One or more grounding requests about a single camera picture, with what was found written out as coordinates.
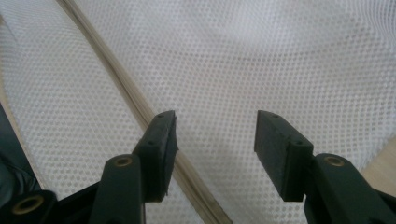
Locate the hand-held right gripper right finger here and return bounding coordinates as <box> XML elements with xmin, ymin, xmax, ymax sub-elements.
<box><xmin>253</xmin><ymin>109</ymin><xmax>315</xmax><ymax>203</ymax></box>

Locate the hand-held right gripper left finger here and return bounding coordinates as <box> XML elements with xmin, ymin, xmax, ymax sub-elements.
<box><xmin>132</xmin><ymin>109</ymin><xmax>179</xmax><ymax>203</ymax></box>

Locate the white mesh laundry bag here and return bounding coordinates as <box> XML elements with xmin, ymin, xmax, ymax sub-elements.
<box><xmin>0</xmin><ymin>0</ymin><xmax>396</xmax><ymax>224</ymax></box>

